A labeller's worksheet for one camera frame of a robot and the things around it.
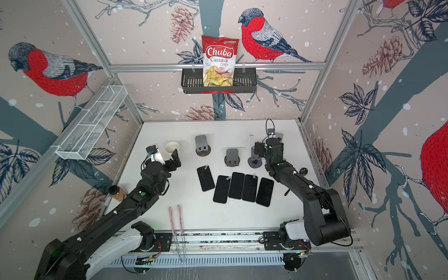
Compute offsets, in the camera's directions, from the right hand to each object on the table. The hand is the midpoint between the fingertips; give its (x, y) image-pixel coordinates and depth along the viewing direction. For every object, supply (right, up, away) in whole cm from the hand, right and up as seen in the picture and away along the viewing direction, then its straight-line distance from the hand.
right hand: (265, 144), depth 89 cm
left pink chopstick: (-48, -31, -7) cm, 57 cm away
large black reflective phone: (-23, -25, +1) cm, 34 cm away
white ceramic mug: (-52, -2, +8) cm, 52 cm away
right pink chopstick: (-42, -32, -8) cm, 54 cm away
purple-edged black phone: (-32, -18, +6) cm, 38 cm away
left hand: (-47, -3, -11) cm, 49 cm away
